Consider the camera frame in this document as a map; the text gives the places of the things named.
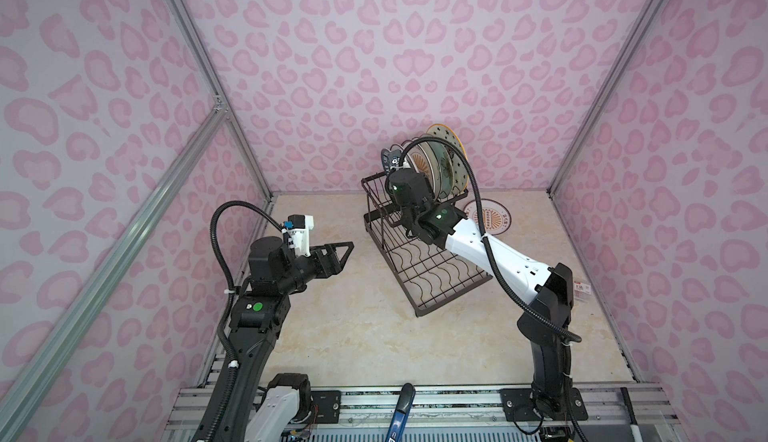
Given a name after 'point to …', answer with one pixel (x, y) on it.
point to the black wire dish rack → (431, 275)
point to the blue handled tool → (402, 413)
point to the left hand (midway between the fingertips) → (343, 243)
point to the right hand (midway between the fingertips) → (410, 171)
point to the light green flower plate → (444, 167)
